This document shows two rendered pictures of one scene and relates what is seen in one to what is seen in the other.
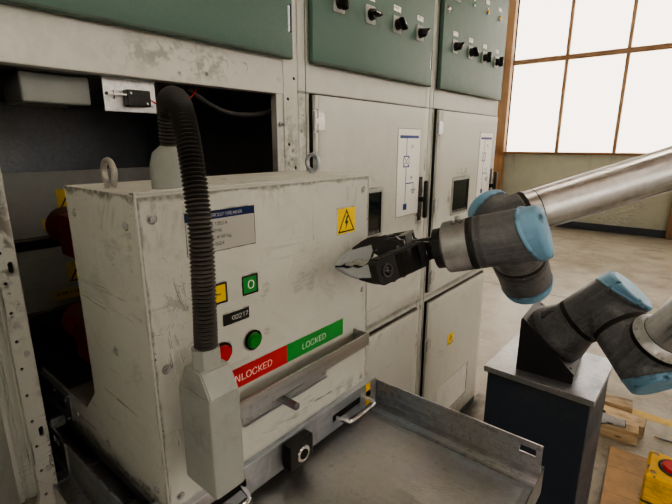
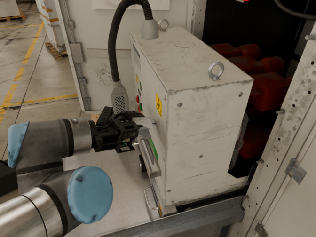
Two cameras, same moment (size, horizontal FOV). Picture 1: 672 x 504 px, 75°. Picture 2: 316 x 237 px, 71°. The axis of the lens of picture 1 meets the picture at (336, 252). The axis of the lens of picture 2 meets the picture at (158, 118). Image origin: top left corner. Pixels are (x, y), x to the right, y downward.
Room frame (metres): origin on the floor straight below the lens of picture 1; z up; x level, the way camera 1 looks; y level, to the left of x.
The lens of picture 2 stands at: (1.13, -0.44, 1.64)
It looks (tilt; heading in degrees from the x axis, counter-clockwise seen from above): 37 degrees down; 124
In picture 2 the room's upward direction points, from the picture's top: straight up
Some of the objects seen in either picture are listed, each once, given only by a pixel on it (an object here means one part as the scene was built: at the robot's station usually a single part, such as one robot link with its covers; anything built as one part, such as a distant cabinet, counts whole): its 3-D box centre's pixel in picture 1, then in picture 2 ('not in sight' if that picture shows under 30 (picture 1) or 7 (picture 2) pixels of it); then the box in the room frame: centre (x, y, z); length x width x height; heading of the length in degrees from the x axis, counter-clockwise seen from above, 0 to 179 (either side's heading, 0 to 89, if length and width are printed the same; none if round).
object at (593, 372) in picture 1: (550, 365); not in sight; (1.31, -0.71, 0.74); 0.32 x 0.32 x 0.02; 49
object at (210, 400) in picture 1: (210, 422); (120, 102); (0.51, 0.17, 1.09); 0.08 x 0.05 x 0.17; 50
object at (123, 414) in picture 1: (202, 289); (208, 104); (0.88, 0.28, 1.15); 0.51 x 0.50 x 0.48; 50
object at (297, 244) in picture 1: (287, 321); (145, 115); (0.72, 0.09, 1.15); 0.48 x 0.01 x 0.48; 140
